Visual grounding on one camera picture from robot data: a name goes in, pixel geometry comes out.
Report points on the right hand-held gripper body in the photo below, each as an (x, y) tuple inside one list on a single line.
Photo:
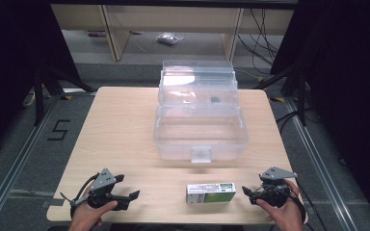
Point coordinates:
[(275, 185)]

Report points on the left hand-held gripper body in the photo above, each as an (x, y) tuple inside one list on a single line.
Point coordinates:
[(102, 187)]

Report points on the person's right hand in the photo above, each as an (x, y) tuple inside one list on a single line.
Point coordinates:
[(284, 214)]

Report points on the person's left hand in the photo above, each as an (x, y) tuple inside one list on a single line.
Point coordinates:
[(88, 215)]

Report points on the white and green carton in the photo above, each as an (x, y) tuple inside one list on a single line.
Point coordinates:
[(210, 192)]

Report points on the clear plastic storage box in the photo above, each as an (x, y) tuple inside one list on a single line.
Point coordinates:
[(200, 115)]

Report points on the black metal stand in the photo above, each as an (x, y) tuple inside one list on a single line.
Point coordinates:
[(300, 93), (39, 93)]

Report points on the small dark item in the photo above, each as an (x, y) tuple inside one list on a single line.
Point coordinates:
[(214, 99)]

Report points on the clear plastic bag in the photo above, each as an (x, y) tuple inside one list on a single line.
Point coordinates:
[(170, 38)]

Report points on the light wooden shelf unit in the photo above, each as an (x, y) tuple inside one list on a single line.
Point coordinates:
[(173, 22)]

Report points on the metal floor rail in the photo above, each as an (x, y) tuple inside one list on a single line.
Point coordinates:
[(16, 166), (321, 166)]

